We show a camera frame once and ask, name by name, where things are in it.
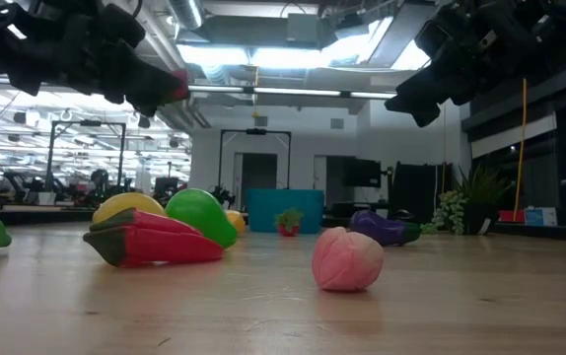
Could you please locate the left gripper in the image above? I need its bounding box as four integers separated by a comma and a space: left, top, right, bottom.
9, 0, 176, 118

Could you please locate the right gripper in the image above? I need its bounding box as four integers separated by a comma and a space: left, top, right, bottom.
384, 9, 526, 128

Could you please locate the red toy fruit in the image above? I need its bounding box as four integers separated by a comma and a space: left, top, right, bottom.
171, 68, 191, 103

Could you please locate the yellow lemon toy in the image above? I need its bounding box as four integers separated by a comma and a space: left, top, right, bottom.
92, 191, 169, 226

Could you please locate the green pear toy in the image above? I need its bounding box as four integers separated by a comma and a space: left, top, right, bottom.
165, 188, 239, 249

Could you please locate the purple eggplant toy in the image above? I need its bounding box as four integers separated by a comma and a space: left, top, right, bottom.
349, 209, 422, 248

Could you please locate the yellow banana toy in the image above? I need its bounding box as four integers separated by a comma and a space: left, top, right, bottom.
224, 209, 248, 236

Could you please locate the teal plastic tupperware container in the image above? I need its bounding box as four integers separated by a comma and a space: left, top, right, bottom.
247, 188, 325, 235

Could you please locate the black standing panel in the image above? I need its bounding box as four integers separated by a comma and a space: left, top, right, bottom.
391, 161, 455, 223

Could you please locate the yellow pole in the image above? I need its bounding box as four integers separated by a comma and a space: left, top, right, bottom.
512, 77, 529, 223

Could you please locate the potted green plant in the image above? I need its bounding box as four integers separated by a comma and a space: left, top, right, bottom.
419, 162, 516, 236

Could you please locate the linear ceiling light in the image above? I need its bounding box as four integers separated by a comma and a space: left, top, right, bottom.
183, 83, 397, 102

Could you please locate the red chili pepper toy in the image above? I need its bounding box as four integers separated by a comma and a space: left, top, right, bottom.
83, 207, 225, 269

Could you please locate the blue and white box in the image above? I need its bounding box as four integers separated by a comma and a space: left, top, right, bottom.
524, 206, 558, 227

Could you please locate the silver air duct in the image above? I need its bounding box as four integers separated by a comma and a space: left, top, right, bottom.
167, 0, 205, 31

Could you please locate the black wall monitor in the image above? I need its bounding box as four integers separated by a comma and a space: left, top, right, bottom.
344, 157, 383, 188

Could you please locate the black metal gantry frame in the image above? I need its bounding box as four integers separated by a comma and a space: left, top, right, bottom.
43, 119, 127, 193
218, 128, 293, 191

